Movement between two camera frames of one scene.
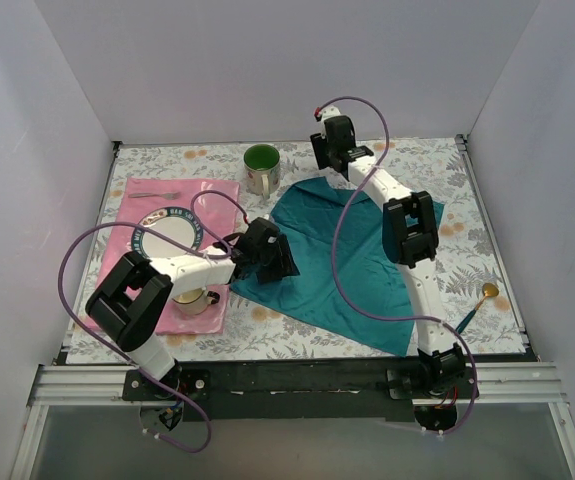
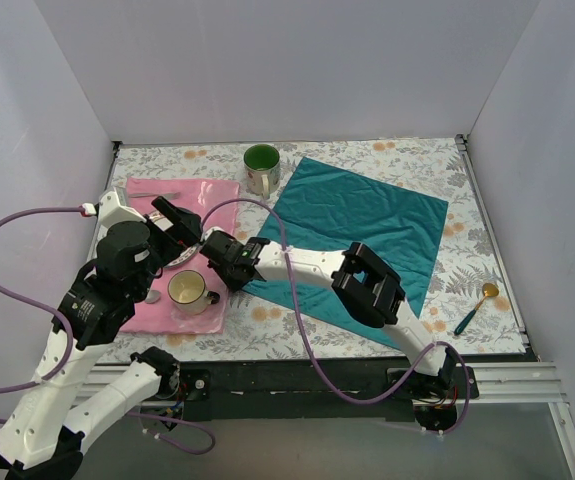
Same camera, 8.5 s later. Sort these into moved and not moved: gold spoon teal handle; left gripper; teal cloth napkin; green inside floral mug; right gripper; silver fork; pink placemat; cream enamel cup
Moved: left gripper; right gripper; teal cloth napkin
Not moved: cream enamel cup; silver fork; green inside floral mug; pink placemat; gold spoon teal handle
